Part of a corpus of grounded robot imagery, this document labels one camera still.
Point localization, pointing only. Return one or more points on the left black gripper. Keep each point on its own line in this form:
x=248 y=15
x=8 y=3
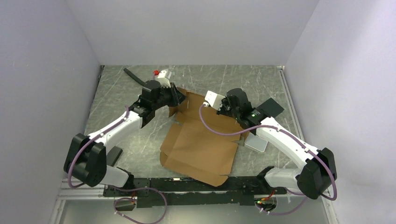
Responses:
x=177 y=97

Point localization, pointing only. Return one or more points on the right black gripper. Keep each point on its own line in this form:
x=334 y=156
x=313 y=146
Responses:
x=224 y=101

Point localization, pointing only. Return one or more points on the brown cardboard box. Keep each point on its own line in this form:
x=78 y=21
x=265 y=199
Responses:
x=189 y=148

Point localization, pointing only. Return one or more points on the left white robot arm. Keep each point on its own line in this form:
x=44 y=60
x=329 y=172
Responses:
x=86 y=161

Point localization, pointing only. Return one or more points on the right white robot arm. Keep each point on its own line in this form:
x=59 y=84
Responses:
x=316 y=172

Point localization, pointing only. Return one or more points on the right black foam pad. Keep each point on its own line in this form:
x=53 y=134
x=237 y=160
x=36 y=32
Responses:
x=269 y=108

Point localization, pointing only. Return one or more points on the black foam pad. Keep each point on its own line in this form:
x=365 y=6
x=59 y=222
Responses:
x=269 y=108
x=113 y=155

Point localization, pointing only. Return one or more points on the clear plastic lid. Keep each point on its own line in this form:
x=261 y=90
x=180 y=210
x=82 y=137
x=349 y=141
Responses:
x=255 y=143

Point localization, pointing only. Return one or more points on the left black foam pad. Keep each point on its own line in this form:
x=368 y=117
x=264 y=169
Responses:
x=113 y=155

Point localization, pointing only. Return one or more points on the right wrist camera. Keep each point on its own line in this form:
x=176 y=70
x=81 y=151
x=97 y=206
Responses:
x=213 y=100

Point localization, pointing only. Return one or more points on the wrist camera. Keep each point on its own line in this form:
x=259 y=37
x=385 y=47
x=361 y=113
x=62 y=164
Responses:
x=163 y=77
x=213 y=100

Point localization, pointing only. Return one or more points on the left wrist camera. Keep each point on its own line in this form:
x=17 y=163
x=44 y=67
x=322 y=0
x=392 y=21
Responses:
x=163 y=77

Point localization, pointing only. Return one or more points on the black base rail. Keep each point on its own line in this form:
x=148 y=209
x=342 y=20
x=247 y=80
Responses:
x=241 y=190

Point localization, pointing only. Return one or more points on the aluminium frame rail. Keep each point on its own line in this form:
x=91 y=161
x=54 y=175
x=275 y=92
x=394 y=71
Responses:
x=66 y=194

